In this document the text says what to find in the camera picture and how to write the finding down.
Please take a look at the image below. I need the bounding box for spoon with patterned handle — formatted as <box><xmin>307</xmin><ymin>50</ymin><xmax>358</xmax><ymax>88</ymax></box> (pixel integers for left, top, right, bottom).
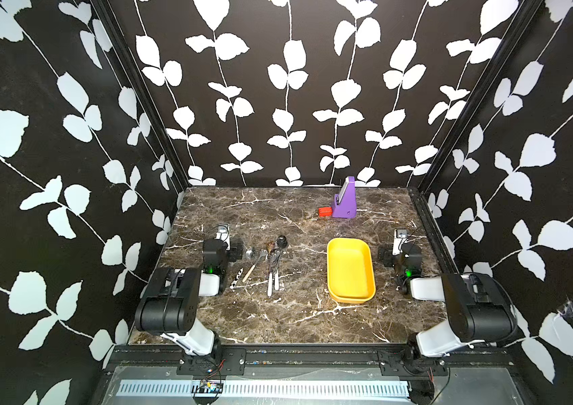
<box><xmin>230</xmin><ymin>247</ymin><xmax>256</xmax><ymax>289</ymax></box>

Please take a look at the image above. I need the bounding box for yellow plastic storage box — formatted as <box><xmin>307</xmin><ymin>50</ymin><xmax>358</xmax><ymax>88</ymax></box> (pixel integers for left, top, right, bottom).
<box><xmin>327</xmin><ymin>238</ymin><xmax>376</xmax><ymax>305</ymax></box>

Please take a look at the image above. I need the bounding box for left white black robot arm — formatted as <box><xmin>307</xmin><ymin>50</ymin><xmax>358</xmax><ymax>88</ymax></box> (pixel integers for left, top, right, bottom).
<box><xmin>134</xmin><ymin>238</ymin><xmax>244</xmax><ymax>363</ymax></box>

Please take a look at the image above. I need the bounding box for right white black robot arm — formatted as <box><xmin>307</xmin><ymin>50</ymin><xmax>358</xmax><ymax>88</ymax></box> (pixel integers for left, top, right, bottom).
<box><xmin>377</xmin><ymin>241</ymin><xmax>518</xmax><ymax>358</ymax></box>

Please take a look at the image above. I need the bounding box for black round spoon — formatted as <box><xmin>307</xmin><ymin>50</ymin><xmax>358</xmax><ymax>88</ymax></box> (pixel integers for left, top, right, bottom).
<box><xmin>276</xmin><ymin>235</ymin><xmax>288</xmax><ymax>249</ymax></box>

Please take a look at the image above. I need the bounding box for purple plastic stand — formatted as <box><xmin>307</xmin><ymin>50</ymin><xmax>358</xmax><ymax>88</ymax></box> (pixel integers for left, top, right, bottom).
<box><xmin>332</xmin><ymin>177</ymin><xmax>357</xmax><ymax>219</ymax></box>

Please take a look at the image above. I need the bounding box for red small block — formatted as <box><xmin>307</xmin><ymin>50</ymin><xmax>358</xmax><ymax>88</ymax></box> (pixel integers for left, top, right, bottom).
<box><xmin>318</xmin><ymin>207</ymin><xmax>333</xmax><ymax>218</ymax></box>

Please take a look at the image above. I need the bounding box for small green circuit board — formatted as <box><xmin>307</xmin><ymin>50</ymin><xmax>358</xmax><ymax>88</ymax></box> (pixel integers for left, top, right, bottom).
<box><xmin>193</xmin><ymin>381</ymin><xmax>224</xmax><ymax>397</ymax></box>

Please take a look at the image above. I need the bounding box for white perforated strip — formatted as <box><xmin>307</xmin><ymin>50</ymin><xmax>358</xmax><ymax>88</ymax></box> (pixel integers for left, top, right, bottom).
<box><xmin>116</xmin><ymin>380</ymin><xmax>411</xmax><ymax>401</ymax></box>

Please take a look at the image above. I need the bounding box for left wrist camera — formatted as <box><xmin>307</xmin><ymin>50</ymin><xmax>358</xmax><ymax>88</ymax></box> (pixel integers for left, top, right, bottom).
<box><xmin>215</xmin><ymin>224</ymin><xmax>230</xmax><ymax>244</ymax></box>

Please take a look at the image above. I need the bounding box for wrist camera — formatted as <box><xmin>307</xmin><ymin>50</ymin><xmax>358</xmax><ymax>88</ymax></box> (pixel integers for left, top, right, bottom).
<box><xmin>215</xmin><ymin>224</ymin><xmax>230</xmax><ymax>244</ymax></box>
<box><xmin>392</xmin><ymin>229</ymin><xmax>409</xmax><ymax>256</ymax></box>

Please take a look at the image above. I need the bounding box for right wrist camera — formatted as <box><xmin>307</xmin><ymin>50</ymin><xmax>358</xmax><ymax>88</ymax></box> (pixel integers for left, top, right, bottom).
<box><xmin>392</xmin><ymin>229</ymin><xmax>409</xmax><ymax>256</ymax></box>

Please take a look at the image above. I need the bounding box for black front mounting rail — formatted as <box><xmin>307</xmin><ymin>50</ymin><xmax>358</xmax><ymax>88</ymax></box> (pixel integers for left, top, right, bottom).
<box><xmin>106</xmin><ymin>344</ymin><xmax>514</xmax><ymax>379</ymax></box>

